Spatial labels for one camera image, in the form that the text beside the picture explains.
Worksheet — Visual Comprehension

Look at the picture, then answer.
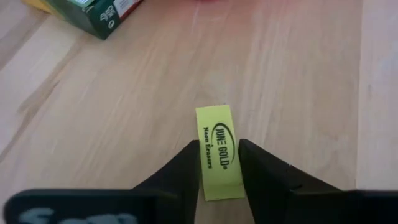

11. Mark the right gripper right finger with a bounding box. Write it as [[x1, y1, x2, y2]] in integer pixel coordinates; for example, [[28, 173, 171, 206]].
[[238, 139, 343, 224]]

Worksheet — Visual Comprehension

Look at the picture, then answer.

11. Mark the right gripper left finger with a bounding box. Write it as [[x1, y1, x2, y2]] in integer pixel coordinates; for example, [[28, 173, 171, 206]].
[[133, 139, 200, 224]]

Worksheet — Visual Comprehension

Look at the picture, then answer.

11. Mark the yellow eraser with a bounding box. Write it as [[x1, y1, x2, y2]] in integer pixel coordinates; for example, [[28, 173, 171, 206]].
[[195, 104, 246, 202]]

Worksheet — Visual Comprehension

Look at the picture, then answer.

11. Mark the crayon box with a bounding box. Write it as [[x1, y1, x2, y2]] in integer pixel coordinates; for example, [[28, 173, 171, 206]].
[[21, 0, 144, 40]]

